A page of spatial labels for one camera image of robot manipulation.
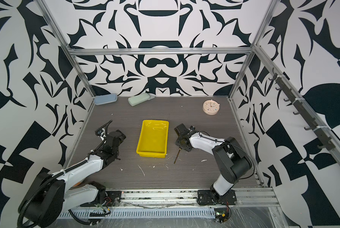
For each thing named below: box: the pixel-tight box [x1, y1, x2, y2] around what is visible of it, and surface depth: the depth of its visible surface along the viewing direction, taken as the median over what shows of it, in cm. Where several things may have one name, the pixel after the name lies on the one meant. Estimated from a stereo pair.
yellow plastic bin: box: [135, 119, 170, 159], surface depth 95 cm
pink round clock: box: [202, 99, 220, 116], surface depth 114 cm
